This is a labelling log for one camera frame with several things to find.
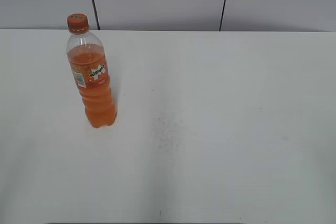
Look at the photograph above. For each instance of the orange Mirinda soda bottle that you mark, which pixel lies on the orange Mirinda soda bottle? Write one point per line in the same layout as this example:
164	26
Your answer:
87	59

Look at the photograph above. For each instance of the orange bottle cap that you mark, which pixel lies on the orange bottle cap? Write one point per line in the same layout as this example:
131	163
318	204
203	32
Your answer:
78	23

